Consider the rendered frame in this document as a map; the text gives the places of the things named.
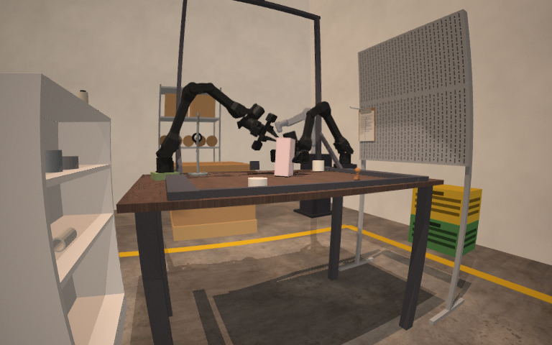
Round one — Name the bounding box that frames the brown clipboard with paper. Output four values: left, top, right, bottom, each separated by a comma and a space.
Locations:
359, 107, 375, 140

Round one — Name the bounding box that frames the white ruled paper sheet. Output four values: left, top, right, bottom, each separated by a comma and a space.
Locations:
359, 111, 374, 141

